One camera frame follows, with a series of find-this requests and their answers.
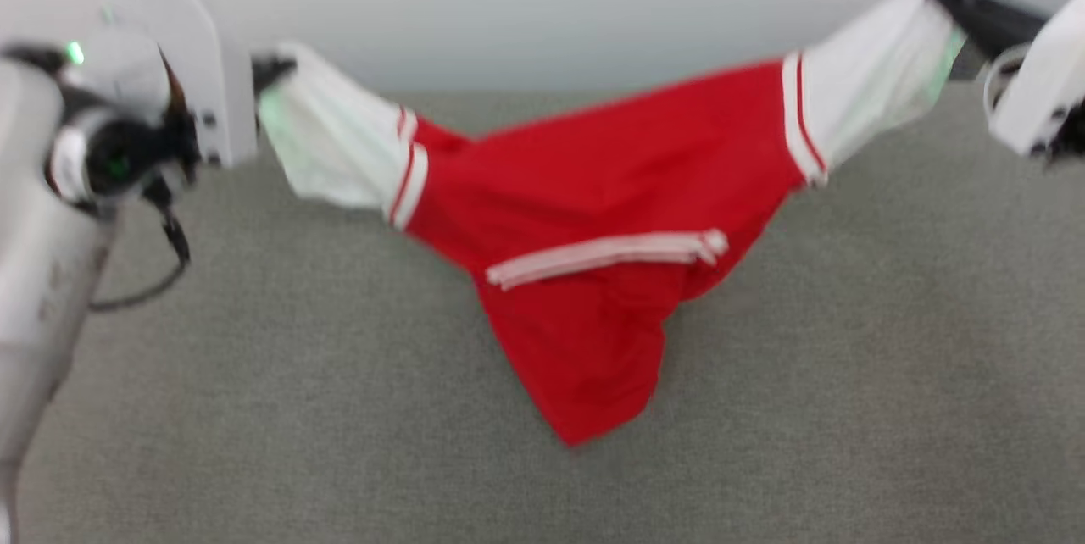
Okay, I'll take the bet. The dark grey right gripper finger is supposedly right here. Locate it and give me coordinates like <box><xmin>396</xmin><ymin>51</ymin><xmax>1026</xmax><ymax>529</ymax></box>
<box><xmin>926</xmin><ymin>0</ymin><xmax>1052</xmax><ymax>62</ymax></box>

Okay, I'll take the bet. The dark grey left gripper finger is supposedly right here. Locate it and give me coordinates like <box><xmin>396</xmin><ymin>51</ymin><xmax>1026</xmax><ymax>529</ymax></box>
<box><xmin>252</xmin><ymin>57</ymin><xmax>298</xmax><ymax>96</ymax></box>

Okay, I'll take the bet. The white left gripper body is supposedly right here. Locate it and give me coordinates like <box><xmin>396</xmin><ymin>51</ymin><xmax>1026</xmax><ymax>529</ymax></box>
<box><xmin>85</xmin><ymin>0</ymin><xmax>258</xmax><ymax>168</ymax></box>

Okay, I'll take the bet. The red jersey with white sleeves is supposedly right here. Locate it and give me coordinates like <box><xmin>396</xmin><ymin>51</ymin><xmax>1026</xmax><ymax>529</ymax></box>
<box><xmin>257</xmin><ymin>0</ymin><xmax>967</xmax><ymax>448</ymax></box>

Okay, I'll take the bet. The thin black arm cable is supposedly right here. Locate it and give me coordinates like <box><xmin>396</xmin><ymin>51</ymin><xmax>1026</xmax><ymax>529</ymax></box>
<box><xmin>89</xmin><ymin>180</ymin><xmax>192</xmax><ymax>314</ymax></box>

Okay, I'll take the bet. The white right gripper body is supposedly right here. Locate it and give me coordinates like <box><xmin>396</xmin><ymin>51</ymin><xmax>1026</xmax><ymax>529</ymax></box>
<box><xmin>983</xmin><ymin>0</ymin><xmax>1085</xmax><ymax>164</ymax></box>

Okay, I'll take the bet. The grey fabric sofa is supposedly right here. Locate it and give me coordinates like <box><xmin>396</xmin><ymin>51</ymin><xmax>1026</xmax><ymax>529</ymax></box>
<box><xmin>0</xmin><ymin>82</ymin><xmax>1085</xmax><ymax>544</ymax></box>

